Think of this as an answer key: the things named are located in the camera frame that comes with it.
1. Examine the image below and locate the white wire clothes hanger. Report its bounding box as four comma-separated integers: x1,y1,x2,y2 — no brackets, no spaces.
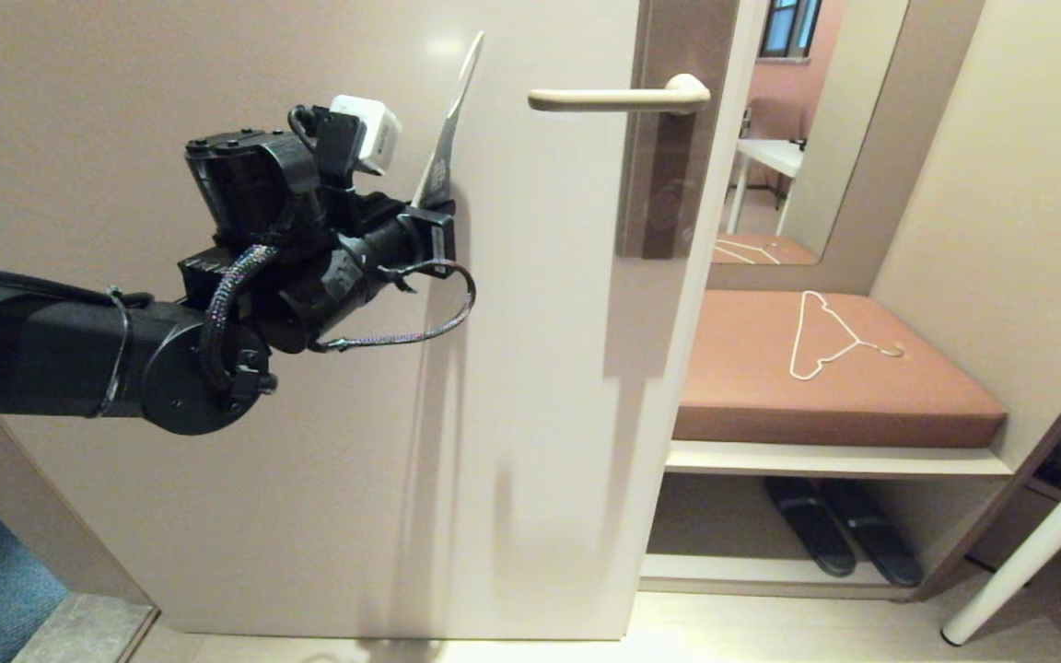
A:
788,292,905,382

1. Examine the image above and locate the beige room door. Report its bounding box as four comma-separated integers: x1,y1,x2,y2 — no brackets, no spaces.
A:
0,0,766,643

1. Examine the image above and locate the white door hanger sign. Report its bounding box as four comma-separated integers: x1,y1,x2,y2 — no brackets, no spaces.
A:
411,30,485,211

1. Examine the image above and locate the dark slipper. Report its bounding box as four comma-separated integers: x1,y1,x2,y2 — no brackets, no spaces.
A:
816,479,923,590
764,477,857,579

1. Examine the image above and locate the wall mirror with beige frame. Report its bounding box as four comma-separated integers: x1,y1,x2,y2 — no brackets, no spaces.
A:
705,0,987,297

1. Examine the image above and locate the white bench shelf unit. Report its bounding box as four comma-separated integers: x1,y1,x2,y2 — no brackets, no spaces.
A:
639,440,1015,601

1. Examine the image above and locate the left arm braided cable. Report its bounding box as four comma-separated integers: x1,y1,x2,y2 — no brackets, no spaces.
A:
199,244,478,388

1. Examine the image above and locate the white table leg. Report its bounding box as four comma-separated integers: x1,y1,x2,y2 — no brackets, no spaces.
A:
940,433,1061,647

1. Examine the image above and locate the beige lever door handle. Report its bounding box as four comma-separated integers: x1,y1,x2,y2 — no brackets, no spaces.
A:
529,74,712,115

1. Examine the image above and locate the black left camera cable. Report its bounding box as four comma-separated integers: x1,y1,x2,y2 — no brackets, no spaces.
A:
288,104,321,148

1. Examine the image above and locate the brown bench cushion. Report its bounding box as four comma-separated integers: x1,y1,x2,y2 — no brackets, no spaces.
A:
673,291,1008,450

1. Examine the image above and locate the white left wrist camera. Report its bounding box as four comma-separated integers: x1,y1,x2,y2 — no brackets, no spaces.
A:
330,95,402,176

